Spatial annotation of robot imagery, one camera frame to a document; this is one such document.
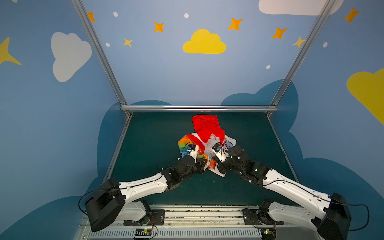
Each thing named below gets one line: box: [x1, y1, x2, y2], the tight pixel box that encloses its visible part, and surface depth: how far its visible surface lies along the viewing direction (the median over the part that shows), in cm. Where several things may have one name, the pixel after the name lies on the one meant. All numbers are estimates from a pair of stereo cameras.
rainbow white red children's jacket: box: [177, 114, 237, 178], surface depth 104 cm
